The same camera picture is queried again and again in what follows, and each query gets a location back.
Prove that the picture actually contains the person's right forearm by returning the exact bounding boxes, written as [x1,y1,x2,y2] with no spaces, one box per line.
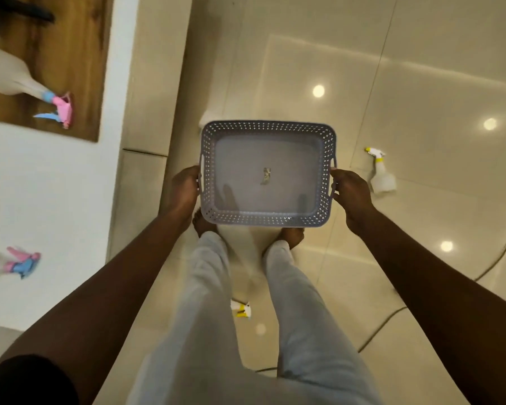
[349,205,506,405]

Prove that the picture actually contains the person's white trousers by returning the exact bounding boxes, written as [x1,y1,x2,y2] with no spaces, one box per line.
[126,231,383,405]

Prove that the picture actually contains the thin dark floor cable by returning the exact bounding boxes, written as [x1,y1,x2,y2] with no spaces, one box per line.
[255,213,506,373]

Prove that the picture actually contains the white bottle pink blue sprayer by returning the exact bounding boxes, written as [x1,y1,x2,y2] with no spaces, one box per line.
[0,44,75,130]
[0,238,42,280]

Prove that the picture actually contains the person's black shirt sleeve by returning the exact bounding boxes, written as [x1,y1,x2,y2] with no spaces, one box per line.
[0,354,80,405]

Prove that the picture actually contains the person's foot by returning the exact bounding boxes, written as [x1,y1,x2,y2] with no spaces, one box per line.
[192,208,220,239]
[277,227,305,250]

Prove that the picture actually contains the person's right hand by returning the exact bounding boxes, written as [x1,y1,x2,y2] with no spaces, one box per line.
[329,168,378,235]

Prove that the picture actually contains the person's right foot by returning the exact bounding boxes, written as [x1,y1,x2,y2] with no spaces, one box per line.
[277,227,305,250]

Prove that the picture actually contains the person's left forearm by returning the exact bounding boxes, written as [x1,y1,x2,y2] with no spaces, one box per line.
[0,208,193,405]

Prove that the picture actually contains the person's left hand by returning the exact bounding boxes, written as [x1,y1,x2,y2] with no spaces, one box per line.
[164,165,201,222]

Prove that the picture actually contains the grey perforated plastic basket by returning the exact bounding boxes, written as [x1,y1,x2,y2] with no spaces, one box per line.
[198,120,337,228]

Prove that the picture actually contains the person's left foot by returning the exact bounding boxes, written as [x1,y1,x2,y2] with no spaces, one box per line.
[192,208,220,239]

